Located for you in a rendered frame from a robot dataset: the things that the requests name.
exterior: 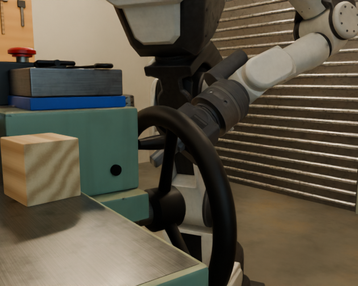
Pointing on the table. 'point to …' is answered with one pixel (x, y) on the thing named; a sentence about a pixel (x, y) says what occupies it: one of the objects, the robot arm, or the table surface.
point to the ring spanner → (94, 66)
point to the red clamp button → (21, 51)
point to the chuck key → (52, 63)
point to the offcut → (40, 167)
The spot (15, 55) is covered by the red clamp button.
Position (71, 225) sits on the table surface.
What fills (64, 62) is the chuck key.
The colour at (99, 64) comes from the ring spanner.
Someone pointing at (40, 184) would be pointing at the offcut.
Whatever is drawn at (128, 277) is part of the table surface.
